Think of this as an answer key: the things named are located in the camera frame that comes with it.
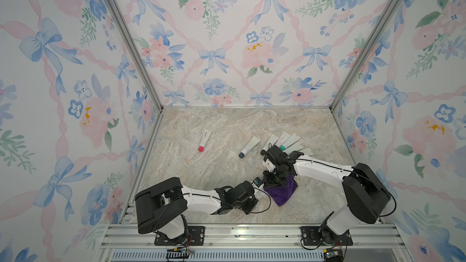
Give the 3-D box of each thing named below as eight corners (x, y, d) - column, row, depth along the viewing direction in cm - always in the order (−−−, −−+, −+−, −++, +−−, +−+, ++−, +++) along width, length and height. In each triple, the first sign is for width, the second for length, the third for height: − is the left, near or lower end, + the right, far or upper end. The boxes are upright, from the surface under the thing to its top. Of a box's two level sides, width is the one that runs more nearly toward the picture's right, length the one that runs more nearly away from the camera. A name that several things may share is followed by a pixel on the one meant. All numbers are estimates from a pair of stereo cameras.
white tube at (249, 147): (236, 155, 100) (237, 153, 99) (254, 137, 108) (255, 135, 106) (242, 159, 99) (242, 157, 97) (259, 141, 106) (260, 139, 104)
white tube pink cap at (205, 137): (197, 151, 102) (196, 149, 100) (205, 131, 111) (205, 129, 109) (203, 152, 101) (203, 150, 100) (211, 132, 110) (211, 130, 109)
